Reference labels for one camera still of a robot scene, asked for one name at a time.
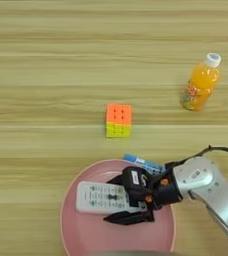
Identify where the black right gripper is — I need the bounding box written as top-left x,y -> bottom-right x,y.
102,169 -> 184,227

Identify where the white remote control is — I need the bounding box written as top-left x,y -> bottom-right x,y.
75,180 -> 144,215

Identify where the orange yellow puzzle cube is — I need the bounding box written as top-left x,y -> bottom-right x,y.
105,103 -> 133,139

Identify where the orange juice bottle white cap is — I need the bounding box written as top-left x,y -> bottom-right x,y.
180,52 -> 223,112

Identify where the pink round plate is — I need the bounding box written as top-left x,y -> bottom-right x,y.
59,158 -> 177,256

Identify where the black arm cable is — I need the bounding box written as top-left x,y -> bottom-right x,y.
164,144 -> 228,172

